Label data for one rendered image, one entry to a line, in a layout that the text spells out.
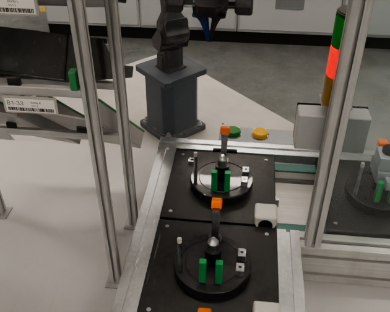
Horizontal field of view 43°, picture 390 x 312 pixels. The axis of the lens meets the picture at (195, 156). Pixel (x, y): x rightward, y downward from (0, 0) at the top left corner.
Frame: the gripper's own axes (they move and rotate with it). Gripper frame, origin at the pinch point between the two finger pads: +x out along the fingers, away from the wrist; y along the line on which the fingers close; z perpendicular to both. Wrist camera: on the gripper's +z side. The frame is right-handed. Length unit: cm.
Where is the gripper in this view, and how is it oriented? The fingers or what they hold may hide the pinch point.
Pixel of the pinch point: (209, 26)
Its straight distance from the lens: 113.2
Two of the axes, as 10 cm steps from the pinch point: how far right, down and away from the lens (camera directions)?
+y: 9.9, 0.7, -0.9
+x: 0.0, 8.0, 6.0
